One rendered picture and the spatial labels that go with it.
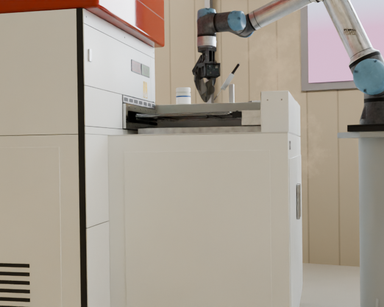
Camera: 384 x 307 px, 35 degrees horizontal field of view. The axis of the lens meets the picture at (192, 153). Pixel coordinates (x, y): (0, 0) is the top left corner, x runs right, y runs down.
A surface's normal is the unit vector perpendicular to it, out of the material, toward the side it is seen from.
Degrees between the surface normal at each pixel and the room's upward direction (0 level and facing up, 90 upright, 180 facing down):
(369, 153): 90
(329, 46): 90
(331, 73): 90
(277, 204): 90
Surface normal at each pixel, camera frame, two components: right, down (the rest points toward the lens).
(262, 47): -0.42, 0.01
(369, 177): -0.69, 0.02
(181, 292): -0.22, 0.01
